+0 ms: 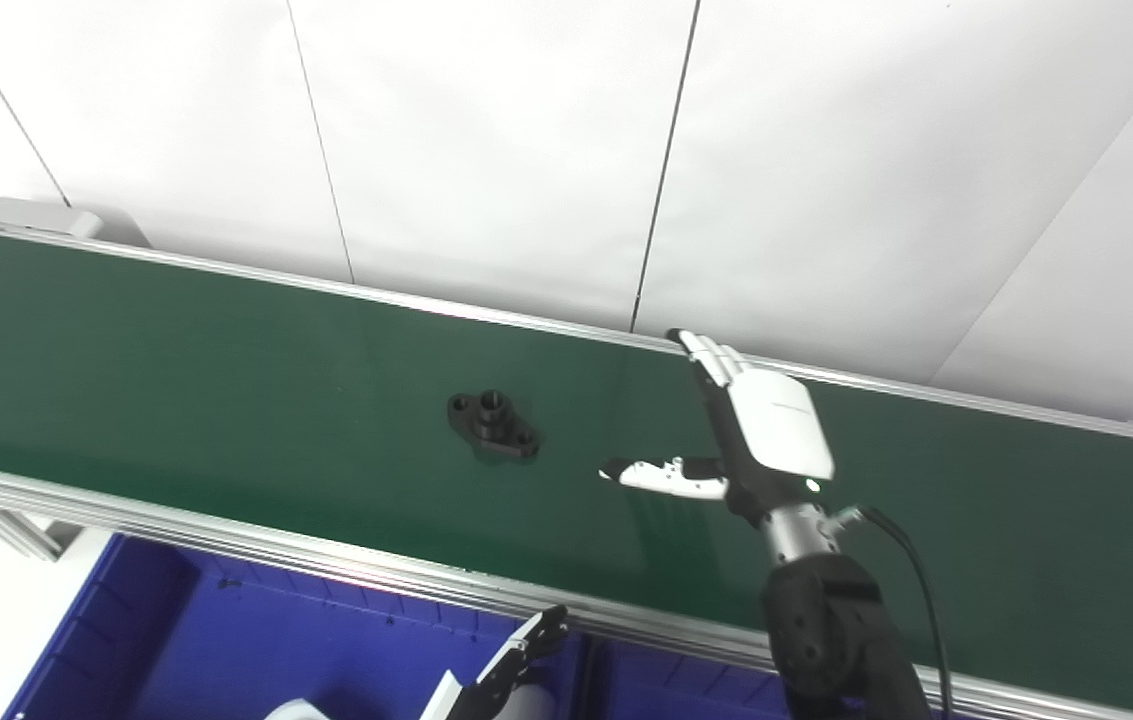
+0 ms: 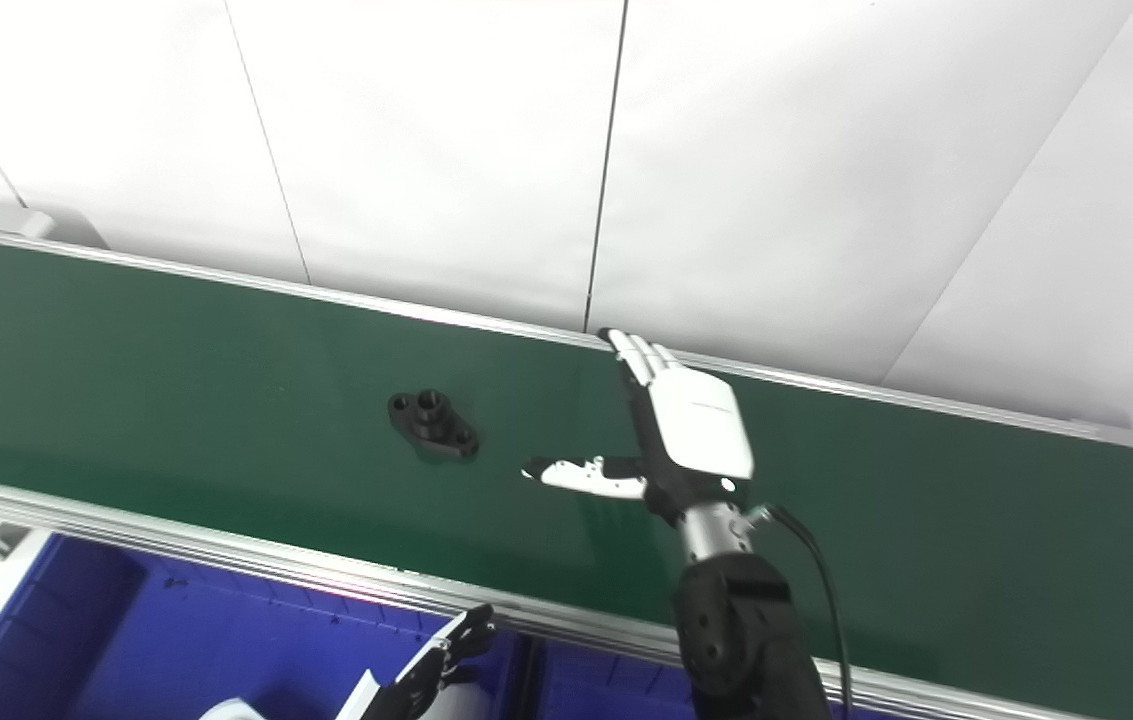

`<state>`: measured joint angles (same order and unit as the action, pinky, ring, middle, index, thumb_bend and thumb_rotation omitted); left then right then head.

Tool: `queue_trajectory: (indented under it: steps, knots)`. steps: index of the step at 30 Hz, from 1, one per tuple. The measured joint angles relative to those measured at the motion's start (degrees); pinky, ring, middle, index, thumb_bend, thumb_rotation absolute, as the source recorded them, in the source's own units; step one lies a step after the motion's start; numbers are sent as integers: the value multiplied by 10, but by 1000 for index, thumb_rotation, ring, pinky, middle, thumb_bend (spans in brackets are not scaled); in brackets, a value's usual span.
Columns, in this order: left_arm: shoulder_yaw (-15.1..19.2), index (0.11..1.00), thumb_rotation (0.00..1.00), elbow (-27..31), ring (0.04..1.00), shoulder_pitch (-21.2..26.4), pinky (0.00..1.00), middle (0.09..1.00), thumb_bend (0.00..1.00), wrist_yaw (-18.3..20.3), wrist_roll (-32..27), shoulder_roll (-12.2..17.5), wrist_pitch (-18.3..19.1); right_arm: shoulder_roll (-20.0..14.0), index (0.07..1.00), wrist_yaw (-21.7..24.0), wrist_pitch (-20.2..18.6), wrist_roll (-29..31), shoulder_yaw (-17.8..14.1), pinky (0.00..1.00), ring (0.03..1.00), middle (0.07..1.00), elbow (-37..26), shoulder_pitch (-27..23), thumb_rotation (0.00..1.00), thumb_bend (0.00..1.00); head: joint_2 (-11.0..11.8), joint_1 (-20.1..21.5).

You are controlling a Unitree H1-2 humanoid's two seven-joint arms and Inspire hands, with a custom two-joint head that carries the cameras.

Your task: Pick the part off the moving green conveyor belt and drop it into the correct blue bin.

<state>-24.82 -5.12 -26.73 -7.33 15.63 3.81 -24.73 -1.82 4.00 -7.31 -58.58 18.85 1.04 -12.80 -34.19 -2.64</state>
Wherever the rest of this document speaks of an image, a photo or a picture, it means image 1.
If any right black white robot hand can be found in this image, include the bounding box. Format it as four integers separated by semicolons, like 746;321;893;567
601;328;835;521

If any black flange part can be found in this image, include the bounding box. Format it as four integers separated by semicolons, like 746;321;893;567
447;390;540;461

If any blue bin with white parts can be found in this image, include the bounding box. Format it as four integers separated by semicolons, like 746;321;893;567
1;533;587;720

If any blue bin with black part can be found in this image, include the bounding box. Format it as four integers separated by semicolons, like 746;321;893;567
581;640;797;720

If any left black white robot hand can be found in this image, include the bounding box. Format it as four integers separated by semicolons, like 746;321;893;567
421;605;570;720

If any grey conveyor motor housing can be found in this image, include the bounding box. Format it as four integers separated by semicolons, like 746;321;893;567
0;197;152;246

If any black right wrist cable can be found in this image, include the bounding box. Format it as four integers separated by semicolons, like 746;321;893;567
831;507;955;720

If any green conveyor belt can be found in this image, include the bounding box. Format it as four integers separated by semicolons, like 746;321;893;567
0;235;1133;716
0;215;1133;720

